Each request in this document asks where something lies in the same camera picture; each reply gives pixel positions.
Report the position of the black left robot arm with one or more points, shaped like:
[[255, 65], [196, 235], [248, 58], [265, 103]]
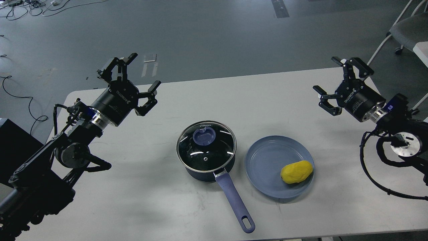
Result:
[[43, 184]]

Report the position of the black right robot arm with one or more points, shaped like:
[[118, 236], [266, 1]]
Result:
[[402, 140]]

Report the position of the glass lid with blue knob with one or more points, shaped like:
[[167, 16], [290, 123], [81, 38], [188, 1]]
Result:
[[206, 146]]

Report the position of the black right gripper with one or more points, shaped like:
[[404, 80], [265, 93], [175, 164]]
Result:
[[353, 94]]

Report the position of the grey office chair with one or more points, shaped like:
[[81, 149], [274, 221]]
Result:
[[410, 33]]

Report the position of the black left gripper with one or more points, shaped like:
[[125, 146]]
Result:
[[115, 101]]

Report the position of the blue round plate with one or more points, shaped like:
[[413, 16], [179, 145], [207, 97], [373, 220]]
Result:
[[265, 159]]

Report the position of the blue saucepan with handle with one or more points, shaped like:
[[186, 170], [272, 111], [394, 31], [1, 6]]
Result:
[[222, 177]]

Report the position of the yellow potato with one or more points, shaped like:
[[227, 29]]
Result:
[[296, 172]]

